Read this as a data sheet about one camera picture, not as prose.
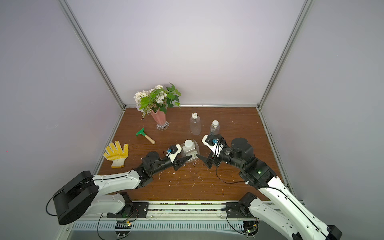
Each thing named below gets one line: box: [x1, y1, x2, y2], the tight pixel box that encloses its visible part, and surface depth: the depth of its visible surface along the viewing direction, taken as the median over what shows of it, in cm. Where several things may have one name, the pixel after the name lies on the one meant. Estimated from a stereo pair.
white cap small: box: [212, 120, 219, 127], surface depth 92 cm
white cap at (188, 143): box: [184, 139, 193, 148], surface depth 69 cm
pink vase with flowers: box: [133, 83, 182, 131], surface depth 89 cm
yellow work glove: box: [103, 140, 129, 168], surface depth 96 cm
